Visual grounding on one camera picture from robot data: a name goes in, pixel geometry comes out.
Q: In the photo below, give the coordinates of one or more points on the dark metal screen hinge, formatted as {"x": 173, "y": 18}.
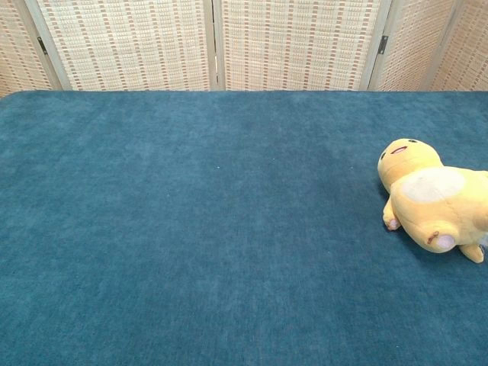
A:
{"x": 383, "y": 43}
{"x": 41, "y": 45}

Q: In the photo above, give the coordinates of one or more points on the blue velvet tablecloth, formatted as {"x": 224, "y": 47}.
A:
{"x": 213, "y": 236}

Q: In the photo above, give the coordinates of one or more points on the yellow plush toy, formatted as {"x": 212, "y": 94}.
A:
{"x": 423, "y": 202}

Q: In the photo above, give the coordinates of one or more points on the woven folding screen panel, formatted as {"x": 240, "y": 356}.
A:
{"x": 467, "y": 49}
{"x": 15, "y": 49}
{"x": 415, "y": 45}
{"x": 301, "y": 42}
{"x": 126, "y": 42}

